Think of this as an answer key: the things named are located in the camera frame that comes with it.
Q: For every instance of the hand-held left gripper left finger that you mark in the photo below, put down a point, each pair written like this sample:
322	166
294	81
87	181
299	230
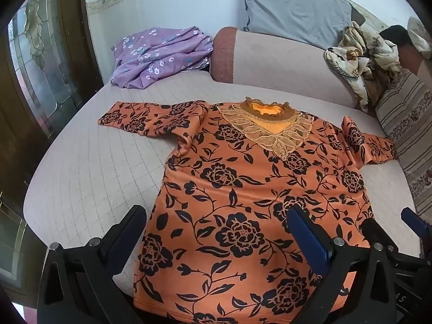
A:
126	229

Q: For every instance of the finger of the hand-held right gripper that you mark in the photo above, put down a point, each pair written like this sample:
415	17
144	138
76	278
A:
373	231
415	221

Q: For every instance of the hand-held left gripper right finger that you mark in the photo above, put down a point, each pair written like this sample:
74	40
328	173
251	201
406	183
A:
308	239

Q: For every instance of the orange black floral shirt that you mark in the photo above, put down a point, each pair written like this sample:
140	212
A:
236	189

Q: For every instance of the striped floral pillow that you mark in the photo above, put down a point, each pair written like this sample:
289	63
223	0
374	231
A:
410	125

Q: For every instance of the cream brown patterned blanket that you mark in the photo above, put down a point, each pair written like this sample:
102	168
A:
364	57

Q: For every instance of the purple floral cloth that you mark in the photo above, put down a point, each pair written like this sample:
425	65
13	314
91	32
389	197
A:
155	57

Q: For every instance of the dark brown cushion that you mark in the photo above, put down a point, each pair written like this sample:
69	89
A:
403	45

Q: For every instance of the wooden stained glass door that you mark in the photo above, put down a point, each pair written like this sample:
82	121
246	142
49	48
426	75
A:
37	74

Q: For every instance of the pink bolster cushion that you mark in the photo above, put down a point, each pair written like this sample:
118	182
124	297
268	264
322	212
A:
270	60

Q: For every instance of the white cloth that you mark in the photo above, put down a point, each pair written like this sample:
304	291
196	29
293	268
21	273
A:
420	33

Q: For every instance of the grey pillow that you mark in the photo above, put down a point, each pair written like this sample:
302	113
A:
297	6

